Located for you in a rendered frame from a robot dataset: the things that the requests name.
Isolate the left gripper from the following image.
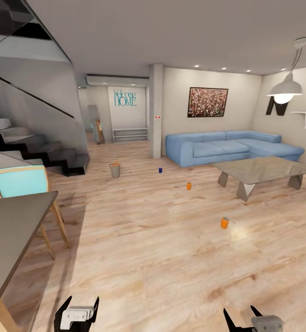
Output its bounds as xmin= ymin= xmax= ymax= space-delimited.
xmin=54 ymin=296 xmax=99 ymax=332

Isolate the trash can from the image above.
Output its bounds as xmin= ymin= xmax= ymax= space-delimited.
xmin=109 ymin=163 xmax=120 ymax=178

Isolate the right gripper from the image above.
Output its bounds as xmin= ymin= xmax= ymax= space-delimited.
xmin=223 ymin=306 xmax=262 ymax=332

